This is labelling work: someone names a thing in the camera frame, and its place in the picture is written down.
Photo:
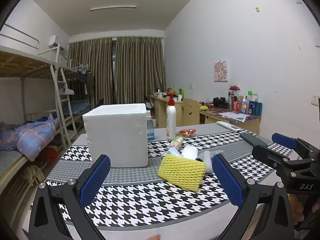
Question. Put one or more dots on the green packet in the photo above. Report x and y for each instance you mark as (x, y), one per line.
(181, 94)

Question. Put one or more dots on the white remote control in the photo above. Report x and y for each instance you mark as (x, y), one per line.
(228, 126)

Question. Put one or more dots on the ceiling tube light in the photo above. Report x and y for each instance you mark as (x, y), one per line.
(113, 8)

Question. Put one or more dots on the black headphones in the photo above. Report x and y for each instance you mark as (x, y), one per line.
(220, 102)

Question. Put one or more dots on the white foam box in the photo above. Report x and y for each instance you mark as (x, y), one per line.
(117, 135)

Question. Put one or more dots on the clear water bottle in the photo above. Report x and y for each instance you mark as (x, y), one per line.
(150, 127)

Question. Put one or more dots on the brown curtain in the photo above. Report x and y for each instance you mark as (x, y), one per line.
(90, 72)
(140, 70)

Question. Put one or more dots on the red lid thermos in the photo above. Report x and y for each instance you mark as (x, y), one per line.
(233, 95)

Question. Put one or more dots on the cartoon wall poster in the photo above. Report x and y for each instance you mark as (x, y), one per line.
(220, 71)

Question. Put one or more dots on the person's right hand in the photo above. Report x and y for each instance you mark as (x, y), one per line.
(296, 207)

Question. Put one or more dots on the red bag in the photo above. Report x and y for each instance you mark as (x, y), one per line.
(48, 155)

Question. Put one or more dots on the white metal bunk bed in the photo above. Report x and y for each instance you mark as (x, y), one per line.
(77, 105)
(25, 65)

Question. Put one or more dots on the blue face mask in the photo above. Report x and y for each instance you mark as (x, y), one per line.
(173, 152)

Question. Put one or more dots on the white tissue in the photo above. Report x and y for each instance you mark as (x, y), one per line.
(189, 152)

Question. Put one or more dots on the houndstooth table cloth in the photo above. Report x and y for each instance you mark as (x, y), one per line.
(150, 200)

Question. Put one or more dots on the pastel candy packet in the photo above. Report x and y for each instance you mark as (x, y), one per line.
(177, 143)

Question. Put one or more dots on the white air conditioner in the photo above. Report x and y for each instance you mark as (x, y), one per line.
(53, 41)

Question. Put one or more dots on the white paper sheets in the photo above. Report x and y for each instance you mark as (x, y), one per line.
(235, 117)

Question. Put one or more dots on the hanging dark clothes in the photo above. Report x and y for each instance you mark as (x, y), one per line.
(86, 82)

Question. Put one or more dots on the wall switch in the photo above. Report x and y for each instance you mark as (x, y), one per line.
(315, 100)

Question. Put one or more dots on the cluster of toiletry bottles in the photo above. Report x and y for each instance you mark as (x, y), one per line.
(250, 106)

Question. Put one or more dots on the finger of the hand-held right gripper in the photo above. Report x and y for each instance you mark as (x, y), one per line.
(283, 140)
(265, 152)

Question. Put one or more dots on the wooden desk with patterned cloth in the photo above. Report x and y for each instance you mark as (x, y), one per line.
(250, 125)

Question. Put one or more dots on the yellow foam net sleeve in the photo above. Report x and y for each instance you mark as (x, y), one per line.
(181, 171)

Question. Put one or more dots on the blue plaid quilt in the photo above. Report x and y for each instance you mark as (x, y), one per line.
(32, 135)

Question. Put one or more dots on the red snack packet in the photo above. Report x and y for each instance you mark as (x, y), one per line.
(186, 132)

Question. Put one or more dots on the beige cloth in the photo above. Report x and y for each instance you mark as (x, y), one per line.
(33, 175)

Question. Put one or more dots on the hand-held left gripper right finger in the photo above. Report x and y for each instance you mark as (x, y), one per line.
(227, 180)

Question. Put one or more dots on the white lotion pump bottle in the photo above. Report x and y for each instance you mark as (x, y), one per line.
(171, 122)

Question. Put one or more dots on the flat black device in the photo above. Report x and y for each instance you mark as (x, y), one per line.
(253, 140)

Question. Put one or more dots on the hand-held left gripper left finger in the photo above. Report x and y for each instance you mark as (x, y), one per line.
(96, 180)

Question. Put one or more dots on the yellow banana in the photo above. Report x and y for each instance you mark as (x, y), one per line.
(203, 107)

